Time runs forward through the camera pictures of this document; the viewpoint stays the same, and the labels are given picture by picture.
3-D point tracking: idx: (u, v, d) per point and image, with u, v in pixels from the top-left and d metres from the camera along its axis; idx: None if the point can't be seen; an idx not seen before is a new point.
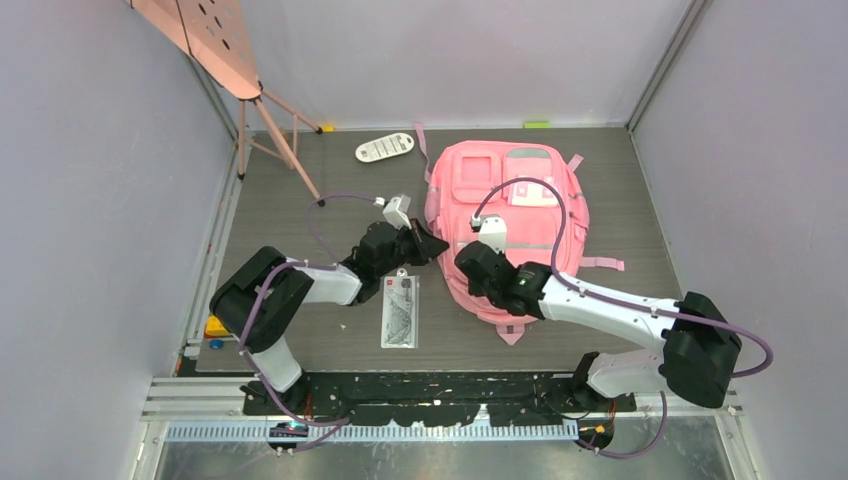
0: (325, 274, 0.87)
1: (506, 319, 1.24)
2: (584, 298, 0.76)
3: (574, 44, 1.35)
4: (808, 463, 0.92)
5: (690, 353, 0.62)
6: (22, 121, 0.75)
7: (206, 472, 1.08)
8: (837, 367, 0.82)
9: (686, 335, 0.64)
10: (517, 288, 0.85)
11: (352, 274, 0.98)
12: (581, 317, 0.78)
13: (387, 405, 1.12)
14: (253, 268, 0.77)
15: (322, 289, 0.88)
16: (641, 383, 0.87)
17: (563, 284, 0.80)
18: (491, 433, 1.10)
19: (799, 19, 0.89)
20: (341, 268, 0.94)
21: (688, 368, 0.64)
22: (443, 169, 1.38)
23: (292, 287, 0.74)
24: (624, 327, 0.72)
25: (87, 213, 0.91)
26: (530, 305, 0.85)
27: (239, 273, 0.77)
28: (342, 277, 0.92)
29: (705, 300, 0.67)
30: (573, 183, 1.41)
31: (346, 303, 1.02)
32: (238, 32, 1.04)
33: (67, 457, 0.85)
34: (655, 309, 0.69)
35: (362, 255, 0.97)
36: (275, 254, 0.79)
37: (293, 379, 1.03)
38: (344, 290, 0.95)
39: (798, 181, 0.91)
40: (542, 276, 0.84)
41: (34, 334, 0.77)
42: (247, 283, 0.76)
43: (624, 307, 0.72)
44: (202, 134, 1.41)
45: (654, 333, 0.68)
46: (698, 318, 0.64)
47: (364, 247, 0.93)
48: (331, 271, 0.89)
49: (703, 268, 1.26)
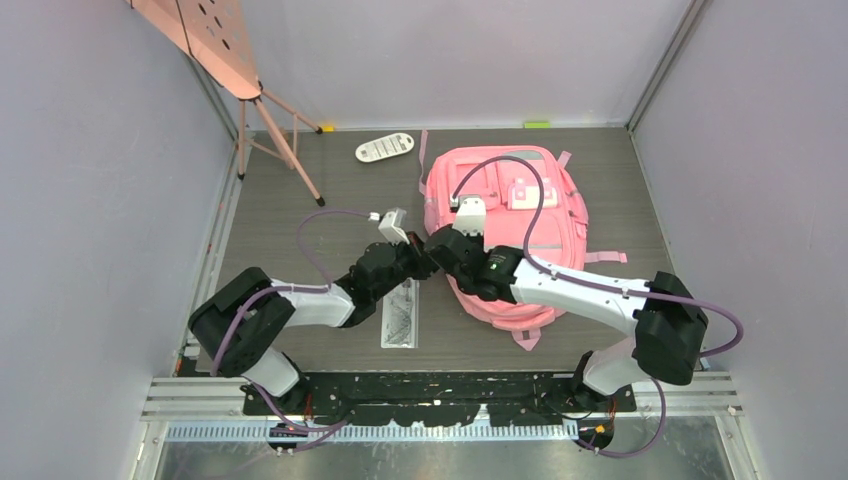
0: (311, 297, 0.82)
1: (522, 324, 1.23)
2: (555, 282, 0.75)
3: (574, 44, 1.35)
4: (808, 464, 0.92)
5: (660, 334, 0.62)
6: (21, 121, 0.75)
7: (207, 472, 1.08)
8: (837, 367, 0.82)
9: (656, 316, 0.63)
10: (488, 273, 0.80)
11: (347, 295, 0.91)
12: (555, 301, 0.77)
13: (386, 405, 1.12)
14: (236, 289, 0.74)
15: (308, 313, 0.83)
16: (630, 374, 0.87)
17: (534, 267, 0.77)
18: (491, 433, 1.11)
19: (799, 19, 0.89)
20: (334, 291, 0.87)
21: (659, 349, 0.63)
22: (437, 181, 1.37)
23: (276, 310, 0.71)
24: (596, 308, 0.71)
25: (87, 213, 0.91)
26: (502, 290, 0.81)
27: (220, 293, 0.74)
28: (332, 300, 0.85)
29: (675, 278, 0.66)
30: (567, 182, 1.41)
31: (338, 323, 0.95)
32: (237, 32, 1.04)
33: (67, 456, 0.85)
34: (626, 290, 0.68)
35: (358, 279, 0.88)
36: (261, 277, 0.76)
37: (291, 383, 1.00)
38: (336, 312, 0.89)
39: (798, 181, 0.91)
40: (514, 260, 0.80)
41: (34, 334, 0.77)
42: (227, 304, 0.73)
43: (596, 289, 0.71)
44: (202, 134, 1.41)
45: (625, 313, 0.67)
46: (668, 298, 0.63)
47: (362, 270, 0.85)
48: (320, 294, 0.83)
49: (702, 269, 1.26)
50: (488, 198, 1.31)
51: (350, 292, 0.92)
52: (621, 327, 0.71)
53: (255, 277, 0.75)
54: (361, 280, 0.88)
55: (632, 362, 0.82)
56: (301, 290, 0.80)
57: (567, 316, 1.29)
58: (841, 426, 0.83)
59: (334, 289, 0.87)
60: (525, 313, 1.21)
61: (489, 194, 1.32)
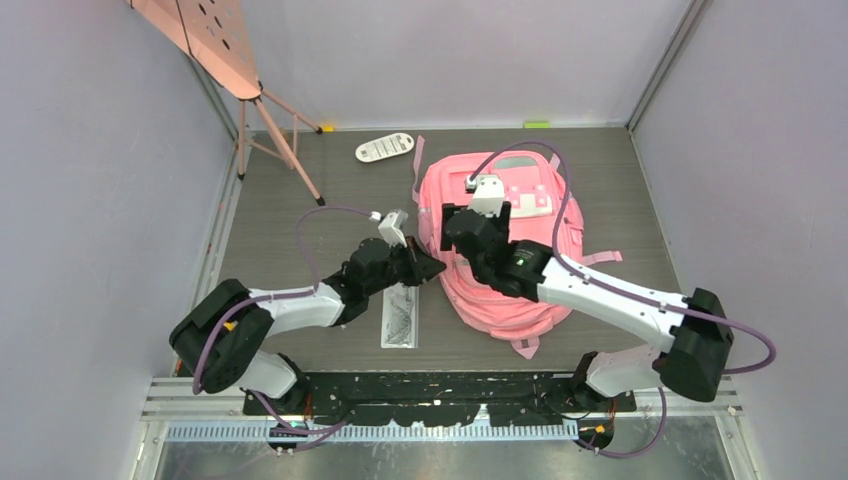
0: (295, 302, 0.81)
1: (521, 334, 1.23)
2: (587, 285, 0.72)
3: (574, 44, 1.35)
4: (808, 464, 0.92)
5: (696, 352, 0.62)
6: (21, 121, 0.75)
7: (207, 472, 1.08)
8: (836, 368, 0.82)
9: (694, 333, 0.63)
10: (514, 268, 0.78)
11: (334, 293, 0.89)
12: (580, 305, 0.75)
13: (386, 405, 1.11)
14: (212, 305, 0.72)
15: (296, 319, 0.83)
16: (637, 380, 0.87)
17: (564, 267, 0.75)
18: (491, 433, 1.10)
19: (799, 19, 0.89)
20: (319, 293, 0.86)
21: (690, 367, 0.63)
22: (430, 189, 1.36)
23: (253, 324, 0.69)
24: (628, 319, 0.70)
25: (87, 213, 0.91)
26: (526, 287, 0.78)
27: (196, 310, 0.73)
28: (319, 301, 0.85)
29: (715, 298, 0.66)
30: (561, 185, 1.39)
31: (330, 324, 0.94)
32: (237, 32, 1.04)
33: (67, 457, 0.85)
34: (663, 304, 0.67)
35: (350, 274, 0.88)
36: (236, 290, 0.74)
37: (287, 386, 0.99)
38: (326, 312, 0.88)
39: (798, 181, 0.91)
40: (541, 259, 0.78)
41: (34, 334, 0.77)
42: (204, 320, 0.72)
43: (631, 299, 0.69)
44: (202, 134, 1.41)
45: (662, 328, 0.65)
46: (710, 317, 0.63)
47: (354, 264, 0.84)
48: (304, 299, 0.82)
49: (702, 269, 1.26)
50: None
51: (339, 289, 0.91)
52: (648, 339, 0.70)
53: (230, 291, 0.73)
54: (353, 274, 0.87)
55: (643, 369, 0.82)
56: (282, 297, 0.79)
57: (567, 316, 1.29)
58: (841, 426, 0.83)
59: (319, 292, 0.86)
60: (522, 322, 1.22)
61: None
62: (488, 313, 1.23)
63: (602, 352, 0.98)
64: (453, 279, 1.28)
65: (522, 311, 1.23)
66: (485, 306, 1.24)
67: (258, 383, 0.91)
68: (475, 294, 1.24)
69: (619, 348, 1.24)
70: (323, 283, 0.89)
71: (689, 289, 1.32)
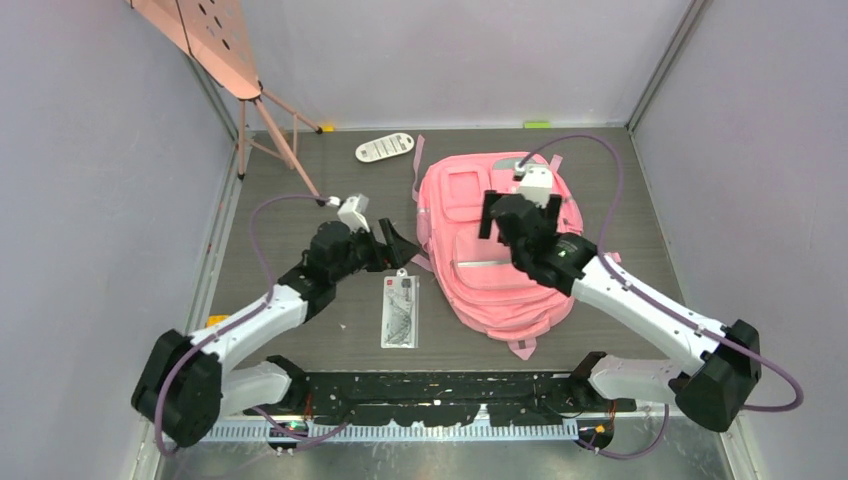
0: (244, 328, 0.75)
1: (518, 334, 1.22)
2: (624, 292, 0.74)
3: (574, 44, 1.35)
4: (808, 464, 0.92)
5: (723, 380, 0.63)
6: (22, 121, 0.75)
7: (207, 472, 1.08)
8: (837, 368, 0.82)
9: (725, 363, 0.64)
10: (554, 258, 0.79)
11: (293, 291, 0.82)
12: (615, 310, 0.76)
13: (386, 405, 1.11)
14: (158, 366, 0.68)
15: (258, 337, 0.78)
16: (643, 391, 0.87)
17: (606, 271, 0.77)
18: (490, 433, 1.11)
19: (799, 18, 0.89)
20: (274, 303, 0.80)
21: (713, 394, 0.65)
22: (429, 190, 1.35)
23: (197, 377, 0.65)
24: (660, 335, 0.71)
25: (87, 213, 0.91)
26: (562, 279, 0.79)
27: (145, 373, 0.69)
28: (275, 315, 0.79)
29: (755, 334, 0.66)
30: (561, 188, 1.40)
31: (302, 322, 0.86)
32: (237, 32, 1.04)
33: (67, 456, 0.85)
34: (701, 328, 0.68)
35: (311, 262, 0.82)
36: (178, 342, 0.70)
37: (283, 385, 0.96)
38: (290, 316, 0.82)
39: (798, 180, 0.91)
40: (583, 254, 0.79)
41: (34, 334, 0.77)
42: (153, 382, 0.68)
43: (669, 316, 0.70)
44: (202, 134, 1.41)
45: (693, 350, 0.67)
46: (745, 350, 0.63)
47: (314, 247, 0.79)
48: (251, 323, 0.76)
49: (702, 268, 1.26)
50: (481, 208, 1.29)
51: (304, 281, 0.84)
52: (675, 359, 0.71)
53: (171, 346, 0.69)
54: (314, 259, 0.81)
55: (654, 382, 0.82)
56: (228, 330, 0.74)
57: (567, 316, 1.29)
58: (842, 426, 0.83)
59: (274, 302, 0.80)
60: (519, 323, 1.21)
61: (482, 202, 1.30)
62: (486, 313, 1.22)
63: (616, 356, 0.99)
64: (451, 279, 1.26)
65: (520, 312, 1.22)
66: (482, 306, 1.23)
67: (250, 402, 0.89)
68: (473, 294, 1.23)
69: (619, 348, 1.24)
70: (279, 285, 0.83)
71: (689, 289, 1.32)
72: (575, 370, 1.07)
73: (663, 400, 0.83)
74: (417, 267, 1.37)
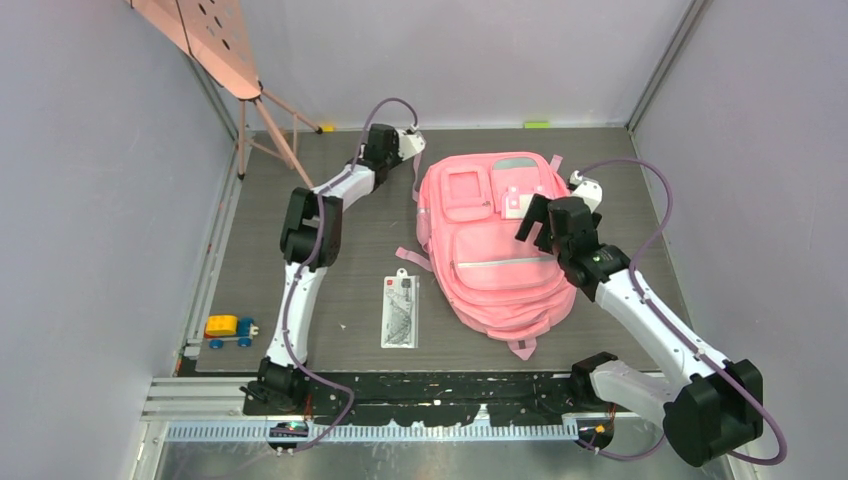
0: (345, 185, 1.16)
1: (518, 335, 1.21)
2: (642, 304, 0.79)
3: (574, 45, 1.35)
4: (808, 463, 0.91)
5: (705, 403, 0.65)
6: (21, 121, 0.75)
7: (206, 472, 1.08)
8: (837, 368, 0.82)
9: (712, 390, 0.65)
10: (587, 261, 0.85)
11: (364, 166, 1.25)
12: (628, 318, 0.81)
13: (386, 405, 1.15)
14: (297, 209, 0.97)
15: (350, 193, 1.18)
16: (635, 402, 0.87)
17: (631, 281, 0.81)
18: (491, 433, 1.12)
19: (799, 20, 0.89)
20: (356, 171, 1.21)
21: (695, 418, 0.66)
22: (430, 190, 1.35)
23: (333, 202, 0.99)
24: (661, 350, 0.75)
25: (87, 212, 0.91)
26: (589, 281, 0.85)
27: (289, 217, 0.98)
28: (361, 175, 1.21)
29: (757, 376, 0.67)
30: (561, 189, 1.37)
31: (372, 190, 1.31)
32: (238, 32, 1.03)
33: (68, 456, 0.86)
34: (700, 353, 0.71)
35: (371, 148, 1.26)
36: (306, 192, 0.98)
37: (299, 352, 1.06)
38: (366, 182, 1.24)
39: (798, 181, 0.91)
40: (618, 266, 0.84)
41: (34, 335, 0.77)
42: (298, 223, 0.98)
43: (675, 335, 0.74)
44: (202, 134, 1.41)
45: (686, 369, 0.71)
46: (737, 386, 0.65)
47: (373, 133, 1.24)
48: (348, 181, 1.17)
49: (701, 269, 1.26)
50: (481, 208, 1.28)
51: (364, 161, 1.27)
52: (670, 377, 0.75)
53: (304, 191, 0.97)
54: (373, 143, 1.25)
55: (649, 398, 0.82)
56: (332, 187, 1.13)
57: (568, 316, 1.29)
58: (840, 425, 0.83)
59: (356, 170, 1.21)
60: (520, 322, 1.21)
61: (482, 202, 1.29)
62: (486, 314, 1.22)
63: (626, 364, 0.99)
64: (451, 279, 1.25)
65: (520, 312, 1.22)
66: (483, 306, 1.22)
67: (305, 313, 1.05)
68: (474, 294, 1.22)
69: (619, 348, 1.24)
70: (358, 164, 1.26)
71: (689, 288, 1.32)
72: (580, 363, 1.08)
73: (654, 418, 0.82)
74: (417, 268, 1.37)
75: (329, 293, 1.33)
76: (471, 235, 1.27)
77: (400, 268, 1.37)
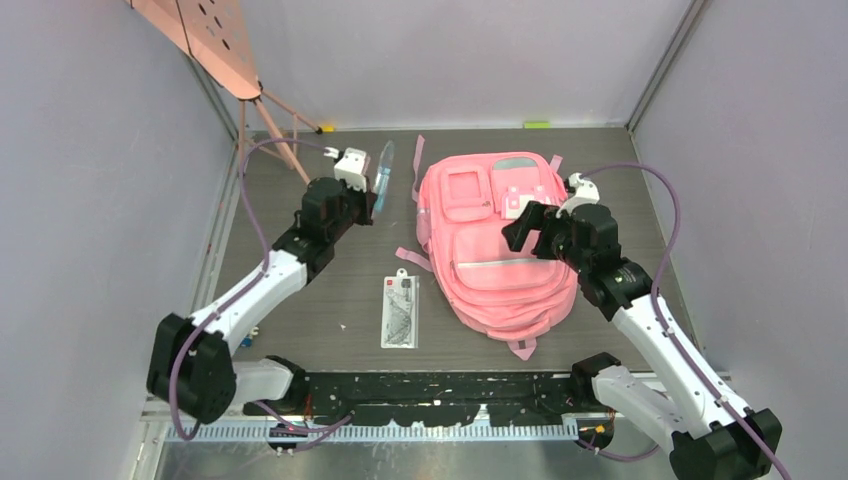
0: (246, 302, 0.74)
1: (518, 335, 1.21)
2: (663, 337, 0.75)
3: (574, 45, 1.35)
4: (808, 464, 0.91)
5: (722, 453, 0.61)
6: (22, 120, 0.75)
7: (207, 472, 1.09)
8: (833, 368, 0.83)
9: (730, 439, 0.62)
10: (608, 280, 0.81)
11: (290, 256, 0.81)
12: (645, 347, 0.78)
13: (387, 405, 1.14)
14: (165, 351, 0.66)
15: (261, 305, 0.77)
16: (640, 421, 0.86)
17: (654, 310, 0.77)
18: (491, 433, 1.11)
19: (799, 19, 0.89)
20: (273, 270, 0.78)
21: (706, 463, 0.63)
22: (430, 190, 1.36)
23: (205, 357, 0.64)
24: (679, 389, 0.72)
25: (88, 212, 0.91)
26: (609, 301, 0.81)
27: (154, 358, 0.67)
28: (275, 283, 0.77)
29: (778, 427, 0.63)
30: (562, 189, 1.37)
31: (302, 285, 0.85)
32: (238, 33, 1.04)
33: (68, 457, 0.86)
34: (723, 400, 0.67)
35: (305, 221, 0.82)
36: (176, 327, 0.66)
37: (284, 384, 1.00)
38: (293, 279, 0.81)
39: (797, 181, 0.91)
40: (639, 288, 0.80)
41: (35, 335, 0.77)
42: (165, 368, 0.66)
43: (695, 375, 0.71)
44: (201, 134, 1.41)
45: (705, 415, 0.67)
46: (755, 436, 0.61)
47: (308, 205, 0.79)
48: (254, 292, 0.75)
49: (701, 269, 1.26)
50: (481, 208, 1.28)
51: (298, 243, 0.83)
52: (685, 417, 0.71)
53: (172, 330, 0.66)
54: (307, 216, 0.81)
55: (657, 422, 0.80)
56: (230, 304, 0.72)
57: (568, 316, 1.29)
58: (838, 425, 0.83)
59: (273, 269, 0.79)
60: (519, 323, 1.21)
61: (481, 202, 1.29)
62: (486, 314, 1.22)
63: (628, 372, 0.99)
64: (451, 279, 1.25)
65: (520, 312, 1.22)
66: (482, 306, 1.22)
67: (257, 392, 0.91)
68: (474, 294, 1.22)
69: (618, 348, 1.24)
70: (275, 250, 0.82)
71: (689, 288, 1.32)
72: (580, 363, 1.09)
73: (654, 435, 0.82)
74: (417, 268, 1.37)
75: (329, 294, 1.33)
76: (471, 236, 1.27)
77: (400, 268, 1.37)
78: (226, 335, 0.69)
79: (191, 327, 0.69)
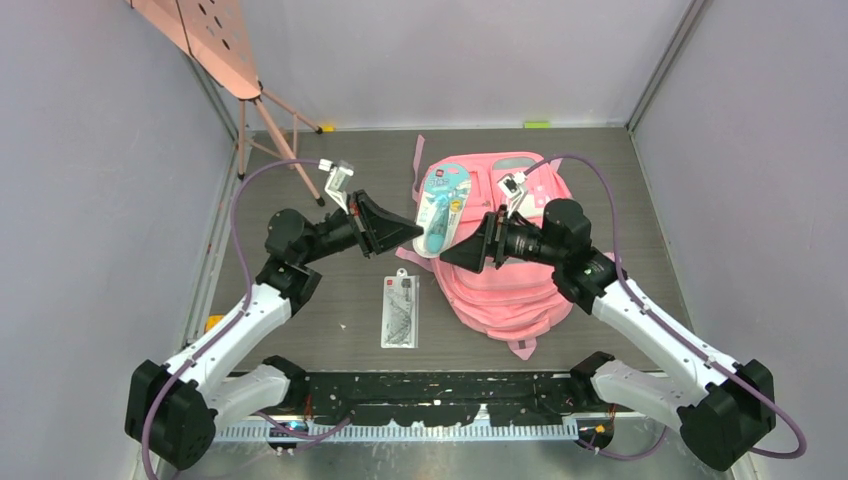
0: (223, 345, 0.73)
1: (518, 335, 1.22)
2: (643, 314, 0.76)
3: (574, 45, 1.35)
4: (809, 463, 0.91)
5: (725, 414, 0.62)
6: (21, 120, 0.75)
7: (207, 472, 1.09)
8: (834, 367, 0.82)
9: (729, 398, 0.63)
10: (579, 275, 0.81)
11: (271, 290, 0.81)
12: (625, 327, 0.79)
13: (387, 405, 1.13)
14: (140, 401, 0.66)
15: (241, 344, 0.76)
16: (645, 406, 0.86)
17: (626, 293, 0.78)
18: (491, 433, 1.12)
19: (798, 20, 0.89)
20: (254, 307, 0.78)
21: (715, 427, 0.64)
22: None
23: (178, 409, 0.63)
24: (670, 361, 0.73)
25: (87, 211, 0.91)
26: (584, 296, 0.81)
27: (130, 407, 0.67)
28: (256, 320, 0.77)
29: (768, 375, 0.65)
30: (562, 189, 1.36)
31: (288, 318, 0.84)
32: (238, 32, 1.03)
33: (68, 456, 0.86)
34: (711, 361, 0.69)
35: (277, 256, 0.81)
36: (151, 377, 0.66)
37: (283, 389, 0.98)
38: (276, 315, 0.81)
39: (797, 181, 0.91)
40: (608, 276, 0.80)
41: (35, 334, 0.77)
42: (141, 417, 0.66)
43: (681, 344, 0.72)
44: (201, 134, 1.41)
45: (699, 379, 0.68)
46: (752, 389, 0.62)
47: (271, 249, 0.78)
48: (233, 333, 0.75)
49: (701, 269, 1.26)
50: (481, 208, 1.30)
51: (282, 274, 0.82)
52: (683, 387, 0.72)
53: (147, 378, 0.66)
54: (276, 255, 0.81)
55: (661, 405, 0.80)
56: (206, 350, 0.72)
57: (567, 316, 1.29)
58: (840, 425, 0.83)
59: (253, 307, 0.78)
60: (519, 322, 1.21)
61: (481, 202, 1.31)
62: (487, 314, 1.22)
63: (622, 365, 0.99)
64: (451, 279, 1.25)
65: (520, 312, 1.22)
66: (482, 307, 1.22)
67: (251, 407, 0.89)
68: (474, 294, 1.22)
69: (618, 348, 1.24)
70: (259, 285, 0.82)
71: (689, 288, 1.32)
72: (579, 366, 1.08)
73: (662, 420, 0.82)
74: (416, 268, 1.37)
75: (329, 294, 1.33)
76: None
77: (399, 268, 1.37)
78: (201, 384, 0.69)
79: (166, 374, 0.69)
